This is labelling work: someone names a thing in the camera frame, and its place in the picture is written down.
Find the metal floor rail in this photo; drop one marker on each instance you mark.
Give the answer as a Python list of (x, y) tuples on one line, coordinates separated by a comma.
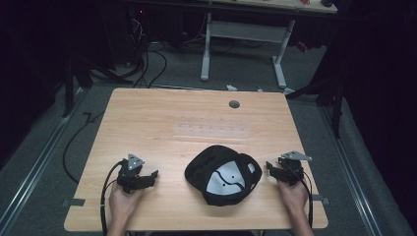
[(347, 164), (36, 157)]

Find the black baseball cap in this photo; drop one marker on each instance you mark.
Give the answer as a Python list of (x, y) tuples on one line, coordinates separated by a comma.
[(223, 175)]

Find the grey tape strip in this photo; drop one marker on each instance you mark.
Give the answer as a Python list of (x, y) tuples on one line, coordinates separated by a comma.
[(321, 198), (74, 202)]

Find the black stand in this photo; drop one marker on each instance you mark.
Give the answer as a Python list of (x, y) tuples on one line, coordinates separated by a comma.
[(70, 85), (331, 91)]

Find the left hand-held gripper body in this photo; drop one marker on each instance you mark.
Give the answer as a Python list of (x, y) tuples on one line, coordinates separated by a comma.
[(130, 172)]

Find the small white floor object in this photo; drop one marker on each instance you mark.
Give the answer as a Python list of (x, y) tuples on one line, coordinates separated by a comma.
[(231, 87)]

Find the white-framed desk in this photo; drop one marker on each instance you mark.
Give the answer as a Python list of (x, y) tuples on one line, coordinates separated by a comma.
[(246, 31)]

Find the person's left hand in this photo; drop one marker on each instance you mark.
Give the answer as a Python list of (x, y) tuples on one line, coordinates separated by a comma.
[(123, 203)]

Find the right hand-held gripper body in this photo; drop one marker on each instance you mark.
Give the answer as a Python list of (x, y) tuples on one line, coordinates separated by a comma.
[(291, 168)]

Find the person's right hand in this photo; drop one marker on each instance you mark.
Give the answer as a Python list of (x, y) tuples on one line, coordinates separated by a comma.
[(293, 196)]

